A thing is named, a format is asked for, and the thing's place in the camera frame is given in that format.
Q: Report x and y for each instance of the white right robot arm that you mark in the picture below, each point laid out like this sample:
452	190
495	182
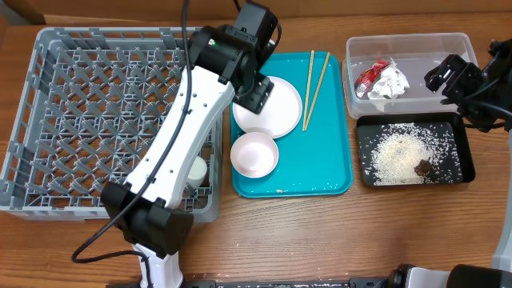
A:
483	100

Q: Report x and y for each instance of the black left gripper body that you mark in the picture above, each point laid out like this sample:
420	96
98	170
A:
254	96

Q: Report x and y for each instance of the left wooden chopstick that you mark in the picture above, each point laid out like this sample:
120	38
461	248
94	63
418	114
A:
306	103

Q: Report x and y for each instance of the red snack wrapper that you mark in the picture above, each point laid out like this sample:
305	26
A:
368	77

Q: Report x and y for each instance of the white paper cup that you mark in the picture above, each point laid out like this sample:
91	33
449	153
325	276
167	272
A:
197	172

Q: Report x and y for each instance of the right wooden chopstick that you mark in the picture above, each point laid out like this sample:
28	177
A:
310	109

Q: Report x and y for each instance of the teal plastic tray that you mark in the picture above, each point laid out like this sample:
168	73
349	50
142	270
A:
315	161

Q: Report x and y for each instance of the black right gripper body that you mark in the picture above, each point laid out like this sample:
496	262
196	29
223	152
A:
446	74

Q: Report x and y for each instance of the white napkin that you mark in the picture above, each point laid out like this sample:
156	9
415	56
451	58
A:
391	83

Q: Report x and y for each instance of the wooden chopstick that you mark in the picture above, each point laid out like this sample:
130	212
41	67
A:
310	109
306	103

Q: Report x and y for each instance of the black tray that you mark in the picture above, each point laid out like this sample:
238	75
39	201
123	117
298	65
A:
455	120

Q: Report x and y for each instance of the large white plate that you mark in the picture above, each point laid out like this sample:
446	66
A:
280	114

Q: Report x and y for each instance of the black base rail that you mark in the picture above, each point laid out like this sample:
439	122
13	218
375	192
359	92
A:
363	282

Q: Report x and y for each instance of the rice pile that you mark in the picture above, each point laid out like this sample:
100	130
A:
389	153

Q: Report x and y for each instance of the grey dishwasher rack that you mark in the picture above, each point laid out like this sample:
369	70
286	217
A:
92	103

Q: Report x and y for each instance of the clear plastic bin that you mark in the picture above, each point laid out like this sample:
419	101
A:
414	55

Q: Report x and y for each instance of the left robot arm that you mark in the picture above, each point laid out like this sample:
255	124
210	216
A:
222	66

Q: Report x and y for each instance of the brown food scrap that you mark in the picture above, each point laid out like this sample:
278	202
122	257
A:
423	169

